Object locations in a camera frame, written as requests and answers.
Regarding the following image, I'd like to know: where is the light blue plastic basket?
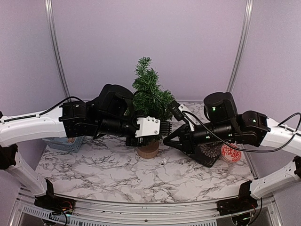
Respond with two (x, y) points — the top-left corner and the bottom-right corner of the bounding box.
(42, 136), (85, 153)

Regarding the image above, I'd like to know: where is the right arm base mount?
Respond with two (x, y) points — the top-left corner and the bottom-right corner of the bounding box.
(217, 197), (258, 216)

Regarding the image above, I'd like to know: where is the beige burlap bow ornament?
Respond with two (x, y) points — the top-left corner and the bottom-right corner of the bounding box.
(67, 137), (76, 144)

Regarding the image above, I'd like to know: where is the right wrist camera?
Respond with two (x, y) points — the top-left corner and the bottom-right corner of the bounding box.
(168, 100), (197, 131)

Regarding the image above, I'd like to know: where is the right aluminium frame post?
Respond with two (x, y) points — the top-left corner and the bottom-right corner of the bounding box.
(226, 0), (254, 97)

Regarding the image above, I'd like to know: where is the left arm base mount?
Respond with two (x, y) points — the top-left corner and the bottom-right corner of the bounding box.
(34, 195), (75, 214)

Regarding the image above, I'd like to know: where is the red white patterned bowl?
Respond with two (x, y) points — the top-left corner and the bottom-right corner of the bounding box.
(221, 144), (242, 163)

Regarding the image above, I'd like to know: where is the left aluminium frame post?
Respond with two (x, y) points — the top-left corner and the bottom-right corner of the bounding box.
(45, 0), (71, 97)

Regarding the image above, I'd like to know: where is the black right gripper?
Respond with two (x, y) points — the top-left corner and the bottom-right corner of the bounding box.
(163, 121), (236, 155)

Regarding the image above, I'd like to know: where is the black floral rectangular plate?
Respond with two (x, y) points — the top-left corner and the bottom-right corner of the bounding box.
(188, 145), (222, 168)

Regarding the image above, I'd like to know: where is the aluminium frame post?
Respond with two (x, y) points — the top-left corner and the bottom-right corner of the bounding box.
(226, 0), (254, 97)
(45, 0), (71, 97)

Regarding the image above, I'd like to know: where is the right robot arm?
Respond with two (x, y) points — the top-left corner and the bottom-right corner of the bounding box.
(163, 92), (301, 211)

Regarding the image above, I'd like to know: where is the aluminium front rail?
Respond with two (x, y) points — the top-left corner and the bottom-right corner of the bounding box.
(8, 187), (283, 226)

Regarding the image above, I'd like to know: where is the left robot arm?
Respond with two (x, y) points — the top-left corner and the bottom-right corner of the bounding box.
(0, 84), (153, 210)

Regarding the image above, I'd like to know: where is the small green christmas tree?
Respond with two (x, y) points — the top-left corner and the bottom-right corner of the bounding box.
(127, 56), (176, 159)

